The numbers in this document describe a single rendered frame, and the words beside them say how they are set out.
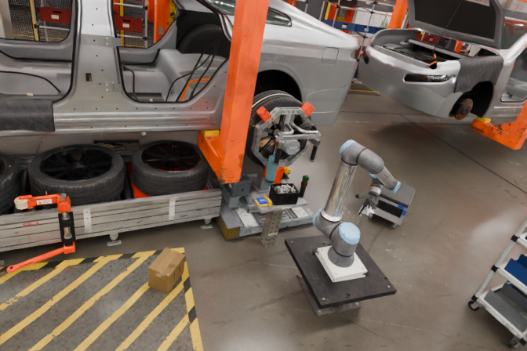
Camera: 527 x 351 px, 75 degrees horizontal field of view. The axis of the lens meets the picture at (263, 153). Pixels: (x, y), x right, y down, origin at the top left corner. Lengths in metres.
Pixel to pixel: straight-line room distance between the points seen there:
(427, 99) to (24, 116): 4.37
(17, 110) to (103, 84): 0.58
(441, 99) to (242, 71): 3.25
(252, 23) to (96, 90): 1.24
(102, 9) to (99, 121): 0.81
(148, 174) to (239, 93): 1.01
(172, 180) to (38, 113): 1.04
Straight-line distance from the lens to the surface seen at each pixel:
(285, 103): 2.85
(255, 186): 3.33
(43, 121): 2.89
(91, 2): 2.72
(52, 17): 6.56
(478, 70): 5.22
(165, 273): 2.53
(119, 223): 2.87
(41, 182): 2.88
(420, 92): 5.03
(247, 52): 2.38
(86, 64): 2.77
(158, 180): 2.89
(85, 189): 2.80
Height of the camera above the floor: 2.05
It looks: 27 degrees down
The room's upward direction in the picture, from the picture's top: 11 degrees clockwise
